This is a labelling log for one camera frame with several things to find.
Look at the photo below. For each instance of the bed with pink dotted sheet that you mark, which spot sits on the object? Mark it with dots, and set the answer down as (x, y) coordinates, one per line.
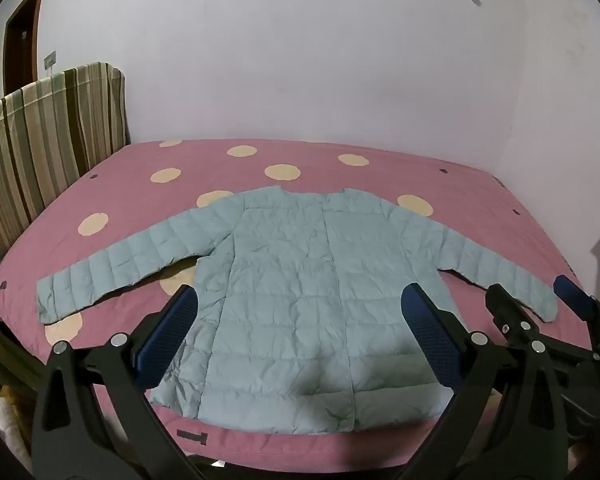
(330, 170)

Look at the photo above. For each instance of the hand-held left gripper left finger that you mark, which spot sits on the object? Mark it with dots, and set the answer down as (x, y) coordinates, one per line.
(172, 330)

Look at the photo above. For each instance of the striped fabric headboard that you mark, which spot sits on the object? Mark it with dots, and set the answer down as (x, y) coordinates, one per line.
(40, 150)

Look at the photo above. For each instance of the brown wooden door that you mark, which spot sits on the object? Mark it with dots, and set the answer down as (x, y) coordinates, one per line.
(22, 45)

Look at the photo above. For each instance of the light blue quilted jacket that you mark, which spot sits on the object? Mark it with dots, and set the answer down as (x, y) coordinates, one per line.
(300, 300)

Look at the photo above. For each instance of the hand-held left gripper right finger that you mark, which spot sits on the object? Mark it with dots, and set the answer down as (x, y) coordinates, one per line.
(430, 330)

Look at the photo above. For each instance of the wall switch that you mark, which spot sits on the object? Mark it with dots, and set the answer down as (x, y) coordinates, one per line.
(50, 60)

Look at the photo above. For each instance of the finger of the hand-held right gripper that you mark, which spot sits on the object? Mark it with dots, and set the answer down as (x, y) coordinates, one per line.
(575, 296)
(502, 307)

